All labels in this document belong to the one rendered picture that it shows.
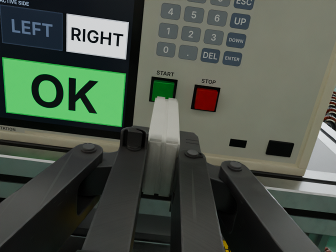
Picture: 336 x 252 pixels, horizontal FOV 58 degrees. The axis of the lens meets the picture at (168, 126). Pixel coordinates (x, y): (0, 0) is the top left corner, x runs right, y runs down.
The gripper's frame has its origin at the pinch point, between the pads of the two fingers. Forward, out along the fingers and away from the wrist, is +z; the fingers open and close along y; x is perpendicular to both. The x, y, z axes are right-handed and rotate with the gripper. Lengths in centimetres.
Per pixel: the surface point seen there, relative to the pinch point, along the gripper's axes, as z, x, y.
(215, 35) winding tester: 10.0, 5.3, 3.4
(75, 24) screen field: 9.9, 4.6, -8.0
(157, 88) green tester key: 9.3, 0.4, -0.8
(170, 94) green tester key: 9.4, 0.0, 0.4
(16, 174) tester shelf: 7.0, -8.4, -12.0
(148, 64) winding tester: 10.0, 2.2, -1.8
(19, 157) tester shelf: 7.1, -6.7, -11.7
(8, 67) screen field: 9.9, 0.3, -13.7
